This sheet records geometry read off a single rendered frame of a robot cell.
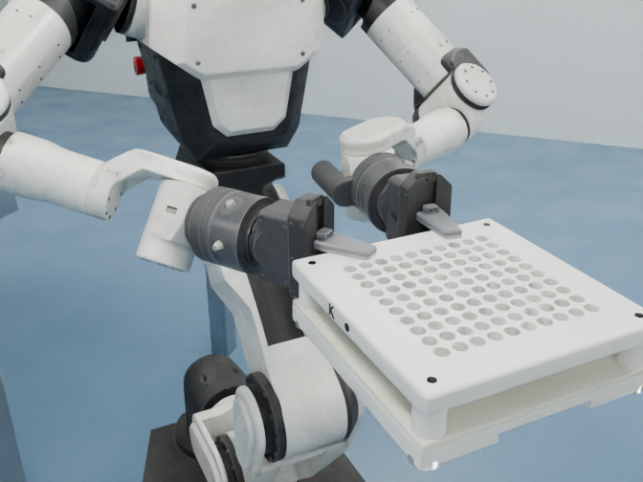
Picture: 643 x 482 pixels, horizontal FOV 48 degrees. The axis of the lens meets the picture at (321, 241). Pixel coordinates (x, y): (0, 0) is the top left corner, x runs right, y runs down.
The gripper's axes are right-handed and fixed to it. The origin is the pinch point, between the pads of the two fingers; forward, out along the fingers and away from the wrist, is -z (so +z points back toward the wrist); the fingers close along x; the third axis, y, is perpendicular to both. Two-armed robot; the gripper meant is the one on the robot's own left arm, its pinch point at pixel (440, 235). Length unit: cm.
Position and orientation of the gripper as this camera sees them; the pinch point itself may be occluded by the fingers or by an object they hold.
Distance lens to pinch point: 80.4
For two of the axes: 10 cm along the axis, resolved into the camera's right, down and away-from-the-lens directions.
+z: -3.1, -3.9, 8.7
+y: -9.5, 1.4, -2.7
